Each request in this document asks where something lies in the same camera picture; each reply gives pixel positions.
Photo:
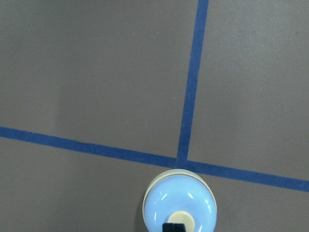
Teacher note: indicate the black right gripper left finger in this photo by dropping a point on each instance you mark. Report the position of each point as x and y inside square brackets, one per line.
[168, 227]

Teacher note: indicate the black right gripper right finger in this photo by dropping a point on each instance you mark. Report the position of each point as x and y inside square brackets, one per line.
[178, 227]

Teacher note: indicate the blue and cream bell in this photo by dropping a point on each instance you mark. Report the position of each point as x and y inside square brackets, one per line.
[179, 196]

